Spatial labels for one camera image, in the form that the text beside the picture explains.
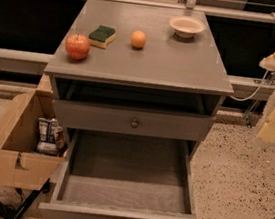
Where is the snack bag in box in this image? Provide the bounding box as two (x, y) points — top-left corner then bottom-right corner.
(36, 118), (66, 156)

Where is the orange fruit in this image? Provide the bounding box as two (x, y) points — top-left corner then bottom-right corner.
(131, 31), (147, 48)

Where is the green and yellow sponge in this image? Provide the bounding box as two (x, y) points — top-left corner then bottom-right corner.
(88, 25), (116, 49)

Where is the open grey lower drawer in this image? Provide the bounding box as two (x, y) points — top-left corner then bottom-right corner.
(39, 130), (199, 219)

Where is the cardboard box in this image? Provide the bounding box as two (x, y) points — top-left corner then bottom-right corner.
(0, 75), (69, 190)

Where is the closed grey top drawer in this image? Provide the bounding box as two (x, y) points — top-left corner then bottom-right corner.
(52, 99), (215, 142)

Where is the beige bowl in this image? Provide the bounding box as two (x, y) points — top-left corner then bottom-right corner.
(169, 15), (206, 39)

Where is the red apple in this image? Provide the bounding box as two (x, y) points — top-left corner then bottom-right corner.
(65, 34), (90, 61)

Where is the metal railing frame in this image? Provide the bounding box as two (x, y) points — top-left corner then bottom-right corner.
(0, 0), (275, 96)

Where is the grey drawer cabinet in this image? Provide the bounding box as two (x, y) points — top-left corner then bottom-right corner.
(48, 7), (226, 151)

